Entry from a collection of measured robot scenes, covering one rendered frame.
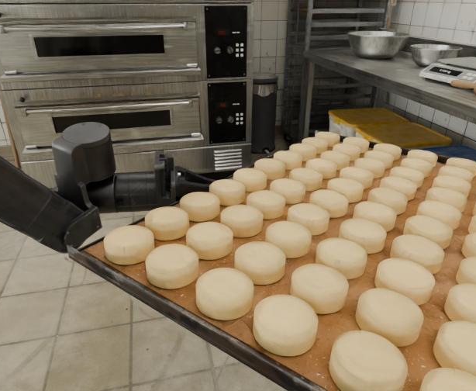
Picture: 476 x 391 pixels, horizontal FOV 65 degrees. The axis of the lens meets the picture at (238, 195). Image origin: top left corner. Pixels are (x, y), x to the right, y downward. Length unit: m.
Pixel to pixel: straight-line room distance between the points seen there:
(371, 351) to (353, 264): 0.11
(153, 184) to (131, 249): 0.16
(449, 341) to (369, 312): 0.06
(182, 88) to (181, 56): 0.20
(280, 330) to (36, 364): 1.50
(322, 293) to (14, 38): 2.32
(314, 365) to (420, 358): 0.08
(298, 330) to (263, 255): 0.10
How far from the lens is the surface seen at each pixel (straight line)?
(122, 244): 0.39
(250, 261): 0.36
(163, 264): 0.36
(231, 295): 0.32
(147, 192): 0.53
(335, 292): 0.34
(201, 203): 0.46
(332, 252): 0.39
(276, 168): 0.59
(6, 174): 0.44
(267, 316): 0.30
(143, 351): 1.64
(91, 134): 0.51
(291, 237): 0.40
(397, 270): 0.38
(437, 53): 2.41
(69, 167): 0.50
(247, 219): 0.43
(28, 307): 1.99
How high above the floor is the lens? 1.23
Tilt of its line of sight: 28 degrees down
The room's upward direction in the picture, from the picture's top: straight up
